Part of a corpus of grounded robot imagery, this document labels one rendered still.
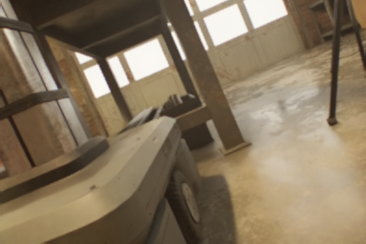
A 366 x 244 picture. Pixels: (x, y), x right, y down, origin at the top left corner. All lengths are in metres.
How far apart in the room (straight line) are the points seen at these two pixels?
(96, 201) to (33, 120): 0.32
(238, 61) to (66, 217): 4.24
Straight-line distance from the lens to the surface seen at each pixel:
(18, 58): 0.70
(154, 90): 4.38
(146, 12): 1.81
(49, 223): 0.41
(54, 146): 0.66
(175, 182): 0.64
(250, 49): 4.58
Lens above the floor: 0.34
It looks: 4 degrees down
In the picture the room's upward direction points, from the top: 24 degrees counter-clockwise
